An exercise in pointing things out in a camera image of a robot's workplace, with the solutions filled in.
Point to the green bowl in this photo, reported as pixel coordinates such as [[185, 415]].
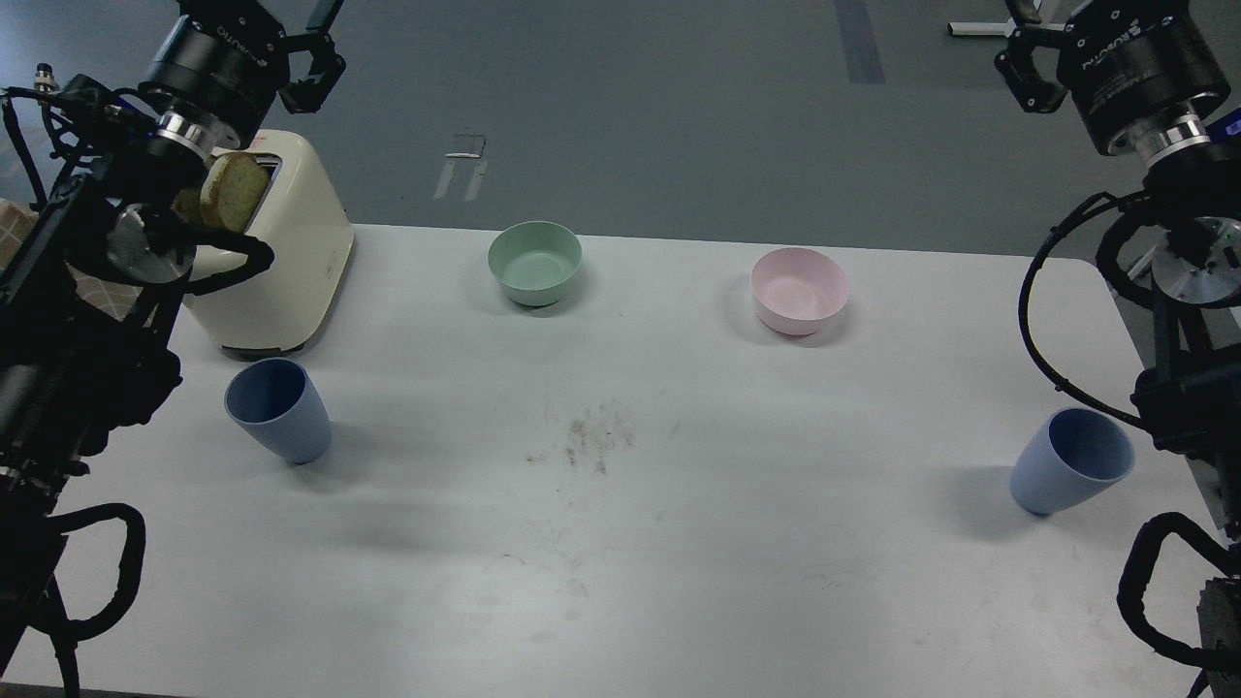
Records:
[[535, 263]]

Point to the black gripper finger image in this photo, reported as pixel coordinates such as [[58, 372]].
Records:
[[308, 93], [1016, 63]]

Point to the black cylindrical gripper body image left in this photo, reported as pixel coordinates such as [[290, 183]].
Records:
[[224, 59]]

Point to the pink bowl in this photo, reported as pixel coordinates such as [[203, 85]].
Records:
[[798, 291]]

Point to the cream toaster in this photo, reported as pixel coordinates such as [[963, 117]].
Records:
[[301, 219]]

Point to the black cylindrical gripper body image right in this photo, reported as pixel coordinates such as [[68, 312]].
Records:
[[1127, 60]]

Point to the beige checked cloth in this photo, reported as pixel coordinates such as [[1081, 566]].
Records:
[[114, 299]]

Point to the white table leg base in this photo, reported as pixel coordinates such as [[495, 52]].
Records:
[[980, 30]]

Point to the toast slice back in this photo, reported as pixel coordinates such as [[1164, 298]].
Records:
[[187, 205]]

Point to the toast slice front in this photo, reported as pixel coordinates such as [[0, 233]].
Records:
[[233, 189]]

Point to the toast slice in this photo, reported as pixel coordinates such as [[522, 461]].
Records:
[[187, 205], [233, 189]]

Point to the blue cup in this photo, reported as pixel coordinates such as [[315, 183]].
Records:
[[277, 404], [1076, 455]]

